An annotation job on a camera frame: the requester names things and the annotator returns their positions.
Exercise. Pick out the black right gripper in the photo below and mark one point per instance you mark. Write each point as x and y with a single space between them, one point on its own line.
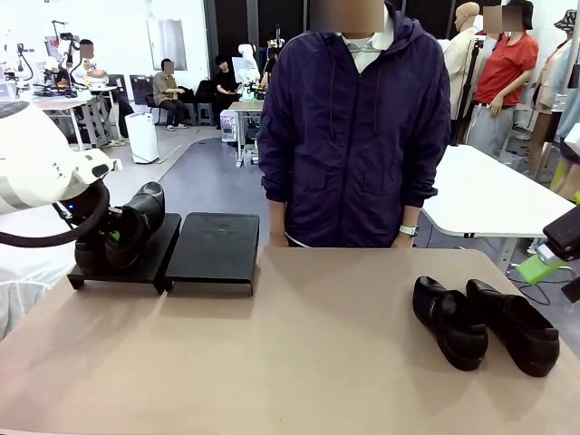
566 235

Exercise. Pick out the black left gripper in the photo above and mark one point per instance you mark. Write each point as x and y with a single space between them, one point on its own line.
111 217

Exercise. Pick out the black leather loafer shoe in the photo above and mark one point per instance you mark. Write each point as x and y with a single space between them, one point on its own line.
453 331
521 331

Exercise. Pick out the person's left forearm purple sleeve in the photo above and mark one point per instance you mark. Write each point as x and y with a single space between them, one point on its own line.
426 181

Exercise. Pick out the person's right forearm purple sleeve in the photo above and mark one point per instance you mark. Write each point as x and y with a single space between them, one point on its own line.
276 181

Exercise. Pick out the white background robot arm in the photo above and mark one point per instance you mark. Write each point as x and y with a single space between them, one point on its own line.
248 59

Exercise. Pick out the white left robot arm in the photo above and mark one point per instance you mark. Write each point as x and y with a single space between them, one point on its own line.
27 158

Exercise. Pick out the black metal shoe stand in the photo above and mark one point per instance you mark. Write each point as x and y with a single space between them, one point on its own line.
213 249
149 267

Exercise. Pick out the black light stand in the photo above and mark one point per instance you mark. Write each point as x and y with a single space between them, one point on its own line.
473 63

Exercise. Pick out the person's left hand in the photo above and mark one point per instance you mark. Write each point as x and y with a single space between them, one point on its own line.
403 242

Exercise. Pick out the person's right hand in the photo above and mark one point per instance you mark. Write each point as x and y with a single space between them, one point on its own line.
278 231

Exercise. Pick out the white work table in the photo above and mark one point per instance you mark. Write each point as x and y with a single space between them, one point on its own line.
489 195

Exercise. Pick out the white wrinkled cover sheet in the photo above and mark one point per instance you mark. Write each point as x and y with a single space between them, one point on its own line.
22 294

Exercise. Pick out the black office chair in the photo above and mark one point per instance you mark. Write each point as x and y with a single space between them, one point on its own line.
150 100

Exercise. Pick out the wooden top desk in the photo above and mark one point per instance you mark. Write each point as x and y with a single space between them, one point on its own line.
63 104

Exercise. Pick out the grey stool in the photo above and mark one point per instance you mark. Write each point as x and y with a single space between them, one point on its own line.
205 111
188 112

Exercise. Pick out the seated person in olive shirt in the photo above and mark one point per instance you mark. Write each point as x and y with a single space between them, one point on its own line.
165 88

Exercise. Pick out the computer case with lights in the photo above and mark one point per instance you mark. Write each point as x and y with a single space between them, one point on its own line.
229 126

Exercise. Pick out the white wristwatch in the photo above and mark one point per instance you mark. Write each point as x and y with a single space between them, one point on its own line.
408 230

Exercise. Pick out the seated person in white shirt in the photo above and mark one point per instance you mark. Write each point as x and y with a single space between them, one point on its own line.
86 68

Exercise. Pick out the seated person in black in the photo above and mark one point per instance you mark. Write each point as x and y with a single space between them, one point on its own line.
225 84

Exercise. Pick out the mannequin in beige jacket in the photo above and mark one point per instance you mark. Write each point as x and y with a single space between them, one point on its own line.
460 68

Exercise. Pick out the person in purple jacket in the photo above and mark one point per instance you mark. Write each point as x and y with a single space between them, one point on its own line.
353 136

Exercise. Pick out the grey wall panel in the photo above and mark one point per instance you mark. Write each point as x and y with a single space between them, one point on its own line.
167 36

